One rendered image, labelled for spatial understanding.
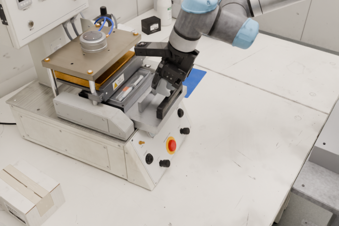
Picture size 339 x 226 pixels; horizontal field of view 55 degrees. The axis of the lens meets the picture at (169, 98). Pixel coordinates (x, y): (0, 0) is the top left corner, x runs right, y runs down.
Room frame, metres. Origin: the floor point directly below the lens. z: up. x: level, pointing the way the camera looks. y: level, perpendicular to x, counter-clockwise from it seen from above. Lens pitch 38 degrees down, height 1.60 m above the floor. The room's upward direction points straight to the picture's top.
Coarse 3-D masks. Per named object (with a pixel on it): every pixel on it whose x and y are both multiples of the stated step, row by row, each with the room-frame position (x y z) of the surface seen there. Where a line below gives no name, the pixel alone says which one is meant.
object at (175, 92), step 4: (180, 88) 0.82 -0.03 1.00; (172, 92) 0.78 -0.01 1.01; (176, 92) 0.79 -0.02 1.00; (180, 92) 0.83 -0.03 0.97; (168, 96) 0.76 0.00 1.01; (172, 96) 0.77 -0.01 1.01; (164, 100) 0.75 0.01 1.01; (168, 100) 0.75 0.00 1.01; (172, 100) 0.77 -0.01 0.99; (160, 104) 0.73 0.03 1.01; (164, 104) 0.73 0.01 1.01; (168, 104) 0.74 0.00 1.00; (160, 108) 0.71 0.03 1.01; (164, 108) 0.72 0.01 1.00; (156, 112) 0.71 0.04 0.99; (160, 112) 0.71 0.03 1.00; (156, 116) 0.71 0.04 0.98; (160, 116) 0.71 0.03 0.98
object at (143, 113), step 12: (144, 96) 0.76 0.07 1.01; (156, 96) 0.82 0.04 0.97; (180, 96) 0.82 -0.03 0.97; (132, 108) 0.76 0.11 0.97; (144, 108) 0.75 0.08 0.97; (156, 108) 0.76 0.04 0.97; (168, 108) 0.76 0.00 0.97; (132, 120) 0.71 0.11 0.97; (144, 120) 0.70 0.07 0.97; (156, 120) 0.70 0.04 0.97; (156, 132) 0.67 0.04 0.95
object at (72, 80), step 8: (128, 56) 0.91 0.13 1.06; (120, 64) 0.87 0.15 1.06; (56, 72) 0.83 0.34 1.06; (104, 72) 0.82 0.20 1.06; (112, 72) 0.82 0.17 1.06; (56, 80) 0.83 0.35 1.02; (64, 80) 0.82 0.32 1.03; (72, 80) 0.80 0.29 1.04; (80, 80) 0.79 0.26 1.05; (88, 80) 0.78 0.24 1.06; (96, 80) 0.78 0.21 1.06; (104, 80) 0.78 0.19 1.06; (80, 88) 0.79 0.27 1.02; (88, 88) 0.78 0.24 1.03; (96, 88) 0.76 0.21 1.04
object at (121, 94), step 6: (138, 72) 0.90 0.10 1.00; (144, 72) 0.90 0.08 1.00; (132, 78) 0.87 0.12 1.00; (138, 78) 0.87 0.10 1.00; (126, 84) 0.83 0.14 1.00; (132, 84) 0.83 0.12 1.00; (120, 90) 0.80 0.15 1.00; (126, 90) 0.80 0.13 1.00; (132, 90) 0.80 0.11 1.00; (114, 96) 0.77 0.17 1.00; (120, 96) 0.77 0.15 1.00; (126, 96) 0.77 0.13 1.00
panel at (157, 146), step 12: (180, 108) 0.90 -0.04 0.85; (168, 120) 0.83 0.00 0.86; (180, 120) 0.88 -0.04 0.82; (144, 132) 0.72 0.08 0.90; (168, 132) 0.80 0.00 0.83; (132, 144) 0.66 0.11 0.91; (144, 144) 0.70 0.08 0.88; (156, 144) 0.73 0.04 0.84; (180, 144) 0.81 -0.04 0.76; (144, 156) 0.67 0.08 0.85; (156, 156) 0.70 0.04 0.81; (168, 156) 0.74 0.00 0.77; (156, 168) 0.68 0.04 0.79; (156, 180) 0.65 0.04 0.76
